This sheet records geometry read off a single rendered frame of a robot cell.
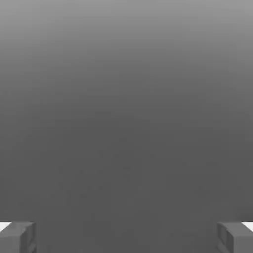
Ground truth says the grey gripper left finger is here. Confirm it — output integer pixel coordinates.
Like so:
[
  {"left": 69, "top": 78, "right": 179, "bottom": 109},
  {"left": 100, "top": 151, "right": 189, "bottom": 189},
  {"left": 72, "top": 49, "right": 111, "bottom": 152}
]
[{"left": 0, "top": 221, "right": 37, "bottom": 253}]

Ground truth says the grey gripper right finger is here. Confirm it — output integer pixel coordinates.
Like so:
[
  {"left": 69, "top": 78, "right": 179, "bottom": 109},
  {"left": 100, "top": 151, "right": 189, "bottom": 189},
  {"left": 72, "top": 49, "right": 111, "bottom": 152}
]
[{"left": 216, "top": 221, "right": 253, "bottom": 253}]

